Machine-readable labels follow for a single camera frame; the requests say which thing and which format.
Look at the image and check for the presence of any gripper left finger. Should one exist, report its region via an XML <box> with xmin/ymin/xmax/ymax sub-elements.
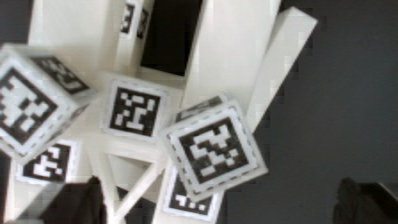
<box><xmin>39</xmin><ymin>177</ymin><xmax>106</xmax><ymax>224</ymax></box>

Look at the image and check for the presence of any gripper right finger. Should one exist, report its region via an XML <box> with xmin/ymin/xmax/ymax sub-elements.
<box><xmin>332</xmin><ymin>178</ymin><xmax>398</xmax><ymax>224</ymax></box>

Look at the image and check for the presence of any white chair leg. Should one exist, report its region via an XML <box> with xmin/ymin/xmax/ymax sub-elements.
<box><xmin>160</xmin><ymin>94</ymin><xmax>268</xmax><ymax>202</ymax></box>
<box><xmin>0</xmin><ymin>43</ymin><xmax>96</xmax><ymax>164</ymax></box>

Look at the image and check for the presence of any white chair back frame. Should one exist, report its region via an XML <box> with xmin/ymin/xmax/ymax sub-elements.
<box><xmin>0</xmin><ymin>0</ymin><xmax>282</xmax><ymax>224</ymax></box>

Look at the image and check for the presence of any white U-shaped obstacle frame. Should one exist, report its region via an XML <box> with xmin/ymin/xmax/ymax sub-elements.
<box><xmin>247</xmin><ymin>7</ymin><xmax>318</xmax><ymax>130</ymax></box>

